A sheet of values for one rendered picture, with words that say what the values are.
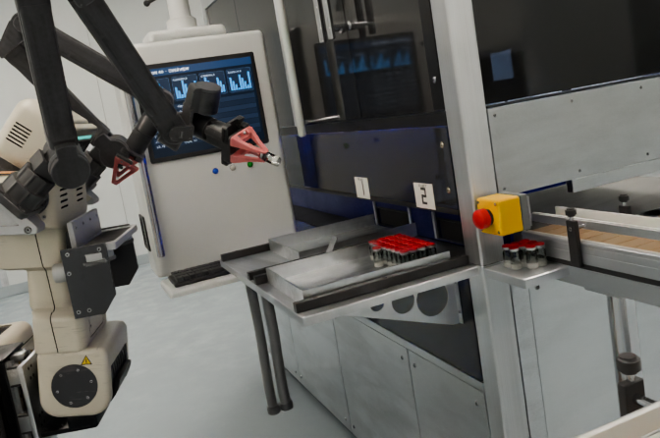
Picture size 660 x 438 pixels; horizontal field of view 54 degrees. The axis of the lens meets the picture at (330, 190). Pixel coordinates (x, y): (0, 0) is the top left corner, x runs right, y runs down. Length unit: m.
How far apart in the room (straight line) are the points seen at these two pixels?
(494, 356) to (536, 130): 0.49
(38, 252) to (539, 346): 1.15
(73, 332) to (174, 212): 0.68
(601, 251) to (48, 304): 1.21
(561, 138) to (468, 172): 0.25
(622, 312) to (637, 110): 0.52
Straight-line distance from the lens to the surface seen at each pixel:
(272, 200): 2.25
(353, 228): 1.98
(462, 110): 1.36
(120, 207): 6.74
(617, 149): 1.63
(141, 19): 6.85
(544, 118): 1.48
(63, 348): 1.65
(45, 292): 1.67
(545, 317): 1.54
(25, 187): 1.44
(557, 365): 1.59
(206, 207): 2.20
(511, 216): 1.32
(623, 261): 1.26
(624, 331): 1.38
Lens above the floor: 1.27
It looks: 7 degrees down
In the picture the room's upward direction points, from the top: 9 degrees counter-clockwise
